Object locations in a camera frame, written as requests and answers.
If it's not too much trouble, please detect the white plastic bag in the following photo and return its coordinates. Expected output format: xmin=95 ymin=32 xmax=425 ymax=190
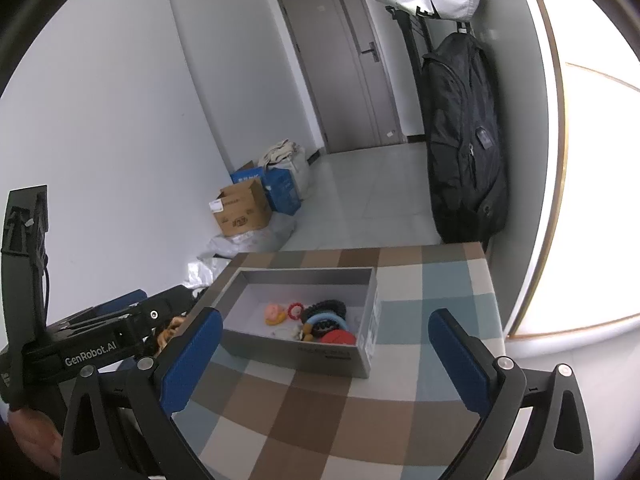
xmin=185 ymin=257 xmax=234 ymax=292

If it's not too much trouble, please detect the grey shallow cardboard box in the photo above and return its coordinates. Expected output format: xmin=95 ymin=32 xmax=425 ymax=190
xmin=210 ymin=266 xmax=384 ymax=380

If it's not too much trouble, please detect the grey plastic bag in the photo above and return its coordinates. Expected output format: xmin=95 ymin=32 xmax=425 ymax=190
xmin=207 ymin=215 xmax=299 ymax=261

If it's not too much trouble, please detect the blue cardboard box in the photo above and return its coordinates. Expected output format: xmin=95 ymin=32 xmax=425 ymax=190
xmin=230 ymin=160 xmax=266 ymax=187
xmin=263 ymin=168 xmax=304 ymax=217

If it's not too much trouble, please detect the person's left hand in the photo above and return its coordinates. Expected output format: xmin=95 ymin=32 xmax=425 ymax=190
xmin=7 ymin=406 xmax=64 ymax=479

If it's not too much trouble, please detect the red clear charm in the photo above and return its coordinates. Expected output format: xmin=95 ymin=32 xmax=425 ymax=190
xmin=320 ymin=328 xmax=357 ymax=346

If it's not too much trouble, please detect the brown cardboard box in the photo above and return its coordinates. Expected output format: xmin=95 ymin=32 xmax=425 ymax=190
xmin=209 ymin=177 xmax=273 ymax=237

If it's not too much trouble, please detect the checkered tablecloth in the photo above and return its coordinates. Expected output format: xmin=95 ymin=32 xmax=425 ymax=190
xmin=170 ymin=241 xmax=506 ymax=480

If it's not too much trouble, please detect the grey door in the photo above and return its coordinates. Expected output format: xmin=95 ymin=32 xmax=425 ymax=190
xmin=276 ymin=0 xmax=407 ymax=155

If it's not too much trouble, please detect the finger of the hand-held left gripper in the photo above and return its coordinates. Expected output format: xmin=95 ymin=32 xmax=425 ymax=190
xmin=49 ymin=288 xmax=149 ymax=333
xmin=117 ymin=285 xmax=194 ymax=349

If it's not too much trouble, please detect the yellow pink charm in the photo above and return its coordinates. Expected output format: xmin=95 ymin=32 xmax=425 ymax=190
xmin=263 ymin=302 xmax=289 ymax=326

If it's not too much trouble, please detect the blue ring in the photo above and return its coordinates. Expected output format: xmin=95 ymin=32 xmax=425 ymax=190
xmin=302 ymin=309 xmax=347 ymax=336

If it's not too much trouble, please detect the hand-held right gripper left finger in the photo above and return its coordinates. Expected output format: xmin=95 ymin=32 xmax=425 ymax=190
xmin=59 ymin=306 xmax=224 ymax=480

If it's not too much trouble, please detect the white sack with beige cloth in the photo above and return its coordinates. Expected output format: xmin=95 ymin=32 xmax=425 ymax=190
xmin=259 ymin=139 xmax=312 ymax=201

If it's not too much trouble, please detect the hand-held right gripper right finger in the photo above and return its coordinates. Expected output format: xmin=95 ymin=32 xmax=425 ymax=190
xmin=428 ymin=308 xmax=597 ymax=480

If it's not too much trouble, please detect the black backpack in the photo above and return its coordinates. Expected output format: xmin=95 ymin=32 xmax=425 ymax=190
xmin=419 ymin=30 xmax=510 ymax=246

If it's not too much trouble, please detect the brown orange scrunchie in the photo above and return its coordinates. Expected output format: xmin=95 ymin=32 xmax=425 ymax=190
xmin=156 ymin=316 xmax=189 ymax=357

